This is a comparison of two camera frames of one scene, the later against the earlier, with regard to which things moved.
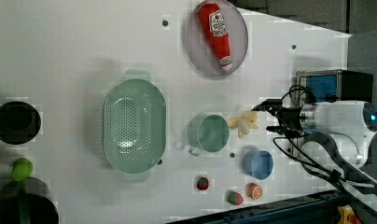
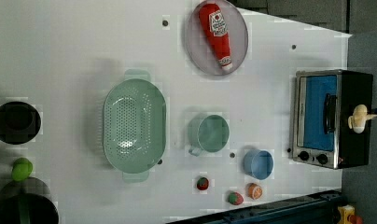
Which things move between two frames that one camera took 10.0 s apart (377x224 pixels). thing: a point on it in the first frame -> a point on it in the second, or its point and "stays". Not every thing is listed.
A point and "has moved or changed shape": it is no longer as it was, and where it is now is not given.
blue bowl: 258,163 stays
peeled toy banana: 244,122 has moved or changed shape
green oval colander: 134,126 stays
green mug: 208,133 stays
